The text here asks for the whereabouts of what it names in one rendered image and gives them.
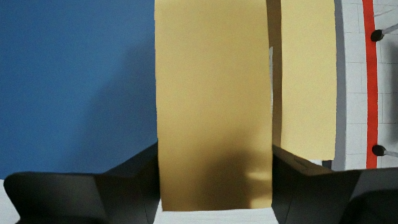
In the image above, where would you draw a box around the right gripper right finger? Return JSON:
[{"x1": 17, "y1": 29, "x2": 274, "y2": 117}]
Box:
[{"x1": 271, "y1": 144, "x2": 398, "y2": 224}]

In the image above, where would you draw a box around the brown cardboard carton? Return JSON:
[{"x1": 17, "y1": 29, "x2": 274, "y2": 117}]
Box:
[
  {"x1": 266, "y1": 0, "x2": 336, "y2": 160},
  {"x1": 155, "y1": 0, "x2": 272, "y2": 212}
]

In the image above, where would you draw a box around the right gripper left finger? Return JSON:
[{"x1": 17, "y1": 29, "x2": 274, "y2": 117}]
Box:
[{"x1": 3, "y1": 141, "x2": 161, "y2": 224}]

